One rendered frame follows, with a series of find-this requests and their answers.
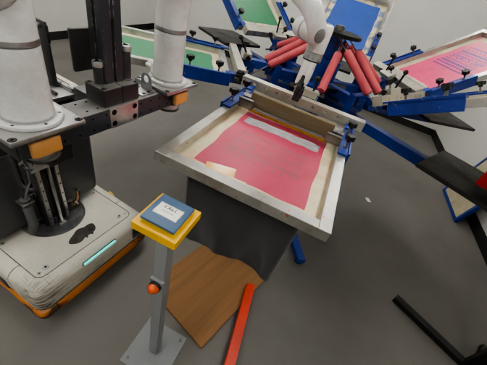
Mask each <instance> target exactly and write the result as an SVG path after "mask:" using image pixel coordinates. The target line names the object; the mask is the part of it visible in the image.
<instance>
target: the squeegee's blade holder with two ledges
mask: <svg viewBox="0 0 487 365"><path fill-rule="evenodd" d="M254 111H256V112H259V113H261V114H264V115H267V116H268V117H272V118H273V119H276V120H278V121H281V122H284V123H286V124H287V125H290V126H293V127H295V128H298V129H300V130H303V131H304V132H307V133H310V134H312V135H315V136H317V137H319V138H322V137H323V135H321V134H318V133H315V132H313V131H311V130H308V129H306V128H304V127H301V126H299V125H296V124H294V123H292V122H289V121H287V120H284V119H282V118H279V117H276V116H275V115H272V114H270V113H267V112H264V111H262V110H261V109H258V108H255V107H254Z"/></svg>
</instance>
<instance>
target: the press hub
mask: <svg viewBox="0 0 487 365"><path fill-rule="evenodd" d="M339 38H341V40H343V39H346V40H348V41H354V42H361V41H362V38H361V37H360V36H358V35H356V34H354V33H351V32H349V31H347V30H345V26H343V25H339V24H337V25H336V26H335V27H334V30H333V34H332V36H331V38H330V40H329V43H328V46H327V48H326V50H325V53H324V55H323V57H322V60H321V62H320V64H317V65H316V67H315V70H314V72H313V74H312V76H311V78H310V80H309V82H311V81H312V80H313V79H315V78H316V77H317V76H320V78H321V79H320V81H321V80H322V77H323V75H324V74H325V71H326V69H327V67H328V65H329V63H330V61H331V59H332V57H333V55H334V53H335V52H336V51H338V50H339V47H340V45H341V42H340V40H339ZM340 66H341V62H339V63H338V66H337V68H336V70H335V72H334V73H333V76H332V78H331V80H330V82H329V83H333V84H335V85H337V86H338V87H340V88H343V89H344V90H346V86H345V85H343V84H340V83H334V82H333V81H334V80H339V79H337V78H336V74H337V72H338V70H339V68H340ZM292 70H295V71H299V70H300V68H298V67H294V68H293V69H292ZM326 91H327V92H330V93H337V92H338V90H337V89H336V88H334V87H332V86H330V85H328V87H327V88H326ZM320 103H322V104H325V105H327V106H330V104H328V103H326V102H324V101H320Z"/></svg>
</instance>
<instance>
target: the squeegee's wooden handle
mask: <svg viewBox="0 0 487 365"><path fill-rule="evenodd" d="M251 100H253V101H254V103H253V107H252V109H253V108H254V107H255V108H258V109H261V110H262V111H264V112H267V113H270V114H272V115H275V116H276V117H279V118H282V119H284V120H287V121H289V122H292V123H294V124H296V125H299V126H301V127H304V128H306V129H308V130H311V131H313V132H315V133H318V134H321V135H323V138H325V136H326V134H327V132H328V131H329V132H331V133H332V132H333V130H334V128H335V126H336V123H334V122H331V121H329V120H326V119H323V118H322V117H318V116H316V115H314V114H311V113H309V112H306V111H304V110H301V109H298V108H296V107H295V106H292V105H289V104H286V103H284V102H282V101H279V100H277V99H274V98H271V97H269V96H266V95H264V94H262V93H259V92H256V91H254V92H253V93H252V95H251Z"/></svg>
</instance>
